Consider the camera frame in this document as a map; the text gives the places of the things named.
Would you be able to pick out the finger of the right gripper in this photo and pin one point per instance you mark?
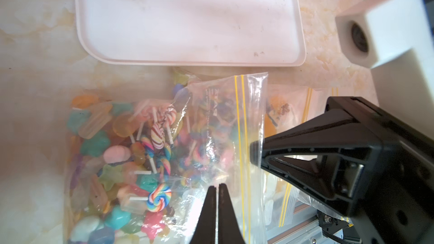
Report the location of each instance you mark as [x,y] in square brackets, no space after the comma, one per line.
[332,132]
[320,178]

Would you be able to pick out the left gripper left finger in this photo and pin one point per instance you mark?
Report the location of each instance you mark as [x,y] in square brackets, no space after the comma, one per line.
[206,227]

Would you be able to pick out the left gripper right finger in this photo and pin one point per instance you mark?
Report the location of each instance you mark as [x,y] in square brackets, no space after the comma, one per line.
[228,229]

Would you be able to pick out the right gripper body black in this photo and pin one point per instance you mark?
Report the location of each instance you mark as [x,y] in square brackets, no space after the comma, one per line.
[398,206]

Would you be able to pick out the ziploc bag of colourful candies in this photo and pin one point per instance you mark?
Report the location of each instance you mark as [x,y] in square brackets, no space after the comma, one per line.
[138,171]

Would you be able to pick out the ziploc bag of yellow candies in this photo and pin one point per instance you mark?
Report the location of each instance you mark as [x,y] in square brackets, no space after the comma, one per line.
[287,108]

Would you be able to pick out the white plastic tray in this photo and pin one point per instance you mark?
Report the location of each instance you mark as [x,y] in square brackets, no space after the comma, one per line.
[249,33]

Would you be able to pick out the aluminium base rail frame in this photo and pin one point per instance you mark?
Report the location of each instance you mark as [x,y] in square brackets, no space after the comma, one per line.
[310,226]

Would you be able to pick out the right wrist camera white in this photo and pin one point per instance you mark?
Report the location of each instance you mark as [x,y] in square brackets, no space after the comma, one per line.
[393,39]

